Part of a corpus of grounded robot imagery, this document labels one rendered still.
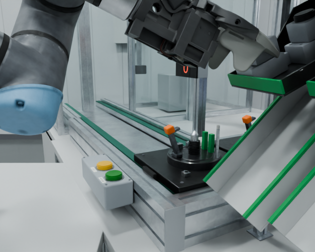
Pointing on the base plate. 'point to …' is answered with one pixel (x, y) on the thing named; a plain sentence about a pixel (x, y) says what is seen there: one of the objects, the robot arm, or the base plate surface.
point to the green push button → (113, 175)
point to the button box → (98, 186)
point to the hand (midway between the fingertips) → (258, 48)
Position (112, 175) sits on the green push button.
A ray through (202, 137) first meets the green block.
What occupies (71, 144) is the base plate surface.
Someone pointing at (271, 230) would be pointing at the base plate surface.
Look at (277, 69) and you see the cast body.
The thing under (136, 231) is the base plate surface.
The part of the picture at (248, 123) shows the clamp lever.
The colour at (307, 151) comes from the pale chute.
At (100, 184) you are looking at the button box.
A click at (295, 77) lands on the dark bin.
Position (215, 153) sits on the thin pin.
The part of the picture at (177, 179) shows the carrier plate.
